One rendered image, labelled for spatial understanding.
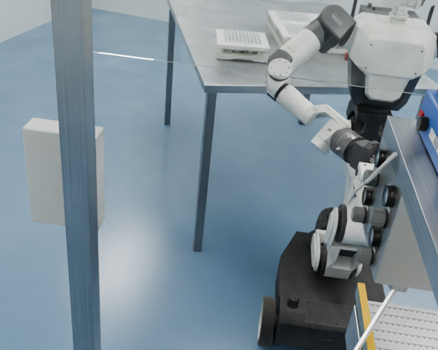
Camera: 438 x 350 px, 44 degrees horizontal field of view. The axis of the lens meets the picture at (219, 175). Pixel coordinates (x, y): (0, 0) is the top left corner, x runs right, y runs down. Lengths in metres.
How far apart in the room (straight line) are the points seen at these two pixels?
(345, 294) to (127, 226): 1.17
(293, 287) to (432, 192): 1.56
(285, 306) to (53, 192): 1.17
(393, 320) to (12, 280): 1.80
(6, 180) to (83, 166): 2.13
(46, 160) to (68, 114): 0.18
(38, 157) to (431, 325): 0.95
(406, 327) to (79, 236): 0.76
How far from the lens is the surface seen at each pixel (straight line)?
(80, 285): 1.43
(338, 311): 2.29
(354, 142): 1.64
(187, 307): 2.45
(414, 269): 1.01
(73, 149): 1.20
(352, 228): 2.00
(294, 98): 1.75
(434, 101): 1.00
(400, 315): 1.30
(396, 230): 0.96
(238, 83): 2.31
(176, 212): 3.00
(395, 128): 1.04
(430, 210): 0.82
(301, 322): 2.21
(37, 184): 1.36
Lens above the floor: 1.73
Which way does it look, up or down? 31 degrees down
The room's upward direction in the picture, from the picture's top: 6 degrees clockwise
